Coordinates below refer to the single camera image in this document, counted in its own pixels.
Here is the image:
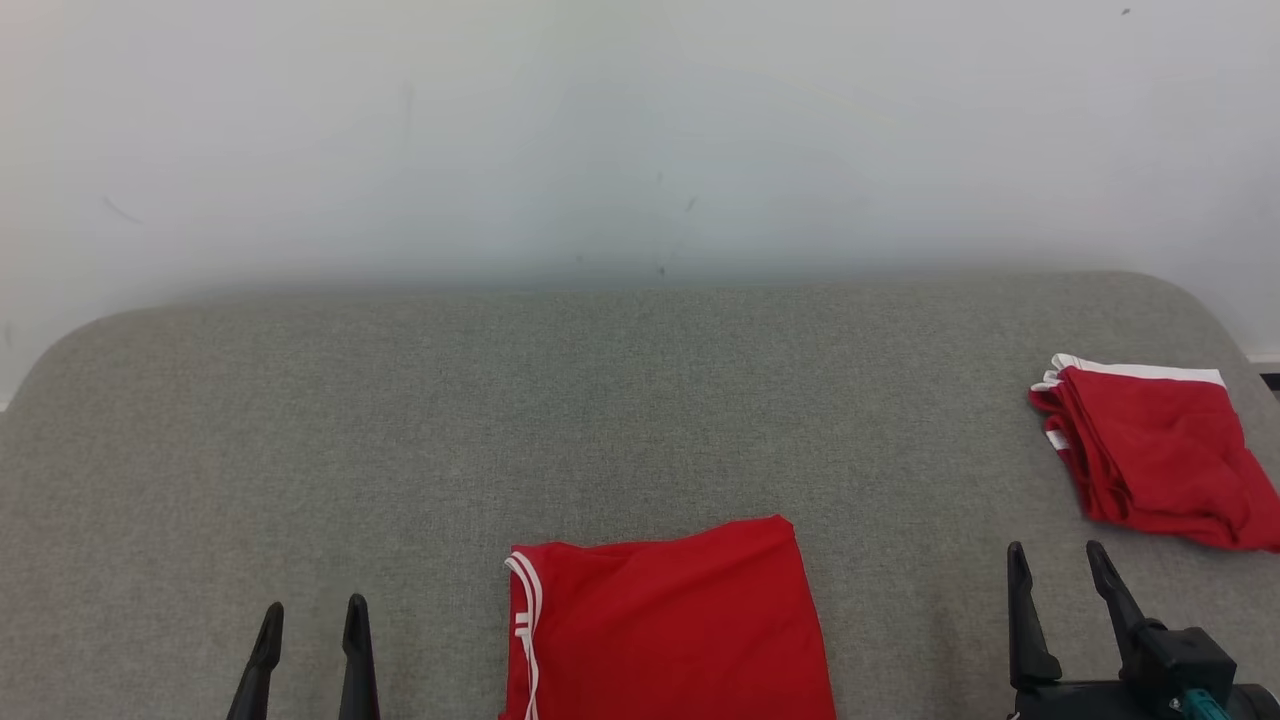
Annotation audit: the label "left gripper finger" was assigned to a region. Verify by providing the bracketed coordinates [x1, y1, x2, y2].
[337, 592, 382, 720]
[225, 601, 286, 720]

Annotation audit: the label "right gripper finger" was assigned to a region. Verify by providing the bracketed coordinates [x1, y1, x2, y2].
[1085, 539, 1143, 683]
[1005, 540, 1064, 692]

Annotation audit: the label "right gripper body dark grey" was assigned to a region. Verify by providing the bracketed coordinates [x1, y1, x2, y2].
[1008, 681, 1193, 720]

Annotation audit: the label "red shorts with white stripe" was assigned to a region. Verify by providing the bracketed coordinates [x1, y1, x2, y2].
[1027, 353, 1280, 554]

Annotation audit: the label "red white basketball jersey shirt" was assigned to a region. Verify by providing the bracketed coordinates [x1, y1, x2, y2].
[499, 514, 837, 720]

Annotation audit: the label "grey fabric sofa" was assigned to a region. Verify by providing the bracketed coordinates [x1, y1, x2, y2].
[0, 268, 1280, 720]

